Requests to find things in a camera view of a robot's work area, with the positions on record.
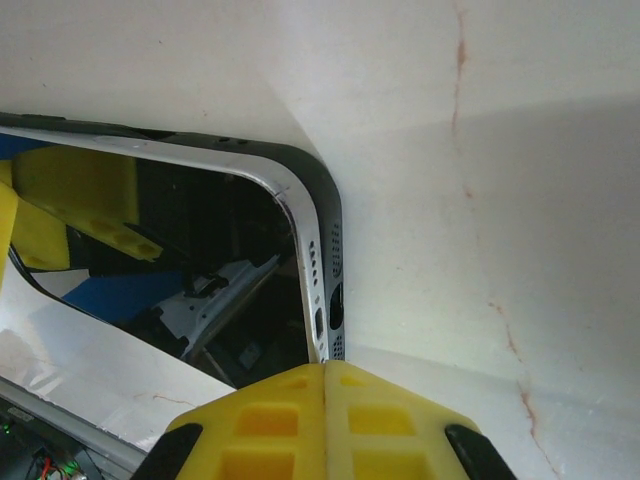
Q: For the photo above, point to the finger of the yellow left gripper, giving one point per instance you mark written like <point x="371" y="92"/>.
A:
<point x="7" y="225"/>
<point x="75" y="185"/>

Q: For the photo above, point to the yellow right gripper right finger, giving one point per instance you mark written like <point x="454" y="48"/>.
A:
<point x="390" y="435"/>

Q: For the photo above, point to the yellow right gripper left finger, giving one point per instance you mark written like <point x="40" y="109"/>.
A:
<point x="265" y="430"/>

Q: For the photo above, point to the black phone silver frame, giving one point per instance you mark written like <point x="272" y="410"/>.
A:
<point x="240" y="225"/>

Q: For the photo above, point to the black phone case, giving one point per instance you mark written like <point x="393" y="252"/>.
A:
<point x="332" y="210"/>

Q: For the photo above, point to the aluminium front rail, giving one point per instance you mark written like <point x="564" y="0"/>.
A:
<point x="112" y="450"/>

